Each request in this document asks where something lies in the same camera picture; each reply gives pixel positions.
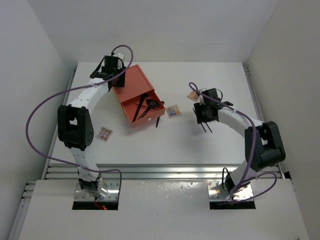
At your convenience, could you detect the orange drawer box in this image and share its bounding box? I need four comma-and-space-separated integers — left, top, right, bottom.
111, 64, 155, 118

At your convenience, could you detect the orange drawer with white knob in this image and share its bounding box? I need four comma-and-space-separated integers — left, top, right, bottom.
121, 90, 165, 129

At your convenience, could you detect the black powder brush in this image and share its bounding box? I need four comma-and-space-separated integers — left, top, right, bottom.
132, 93, 149, 122

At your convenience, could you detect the black fan brush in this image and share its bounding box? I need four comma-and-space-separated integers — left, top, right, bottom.
138, 99, 159, 119

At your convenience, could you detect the clear nine-pan eyeshadow palette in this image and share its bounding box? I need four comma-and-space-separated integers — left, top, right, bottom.
96, 127, 113, 142

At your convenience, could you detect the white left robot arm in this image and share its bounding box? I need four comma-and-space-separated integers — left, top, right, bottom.
57, 53, 126, 200

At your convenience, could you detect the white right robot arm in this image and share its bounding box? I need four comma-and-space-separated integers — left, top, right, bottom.
189, 82, 286, 200

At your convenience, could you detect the square orange blush compact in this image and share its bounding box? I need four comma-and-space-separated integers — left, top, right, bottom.
187, 90, 200, 102

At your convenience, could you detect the small colourful eyeshadow palette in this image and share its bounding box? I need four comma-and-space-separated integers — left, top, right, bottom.
166, 104, 181, 118

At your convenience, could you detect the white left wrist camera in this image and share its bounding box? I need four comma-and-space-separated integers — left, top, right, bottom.
114, 52, 125, 60

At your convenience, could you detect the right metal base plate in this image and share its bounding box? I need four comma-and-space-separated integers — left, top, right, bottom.
207, 180, 255, 202

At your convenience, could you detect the metal base plate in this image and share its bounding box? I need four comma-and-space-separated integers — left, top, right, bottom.
73, 179, 120, 203
207, 180, 255, 202

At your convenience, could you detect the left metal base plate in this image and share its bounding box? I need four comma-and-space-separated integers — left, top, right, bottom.
73, 179, 120, 203

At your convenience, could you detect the aluminium rail frame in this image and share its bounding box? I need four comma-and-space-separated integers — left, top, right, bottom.
19, 62, 282, 240

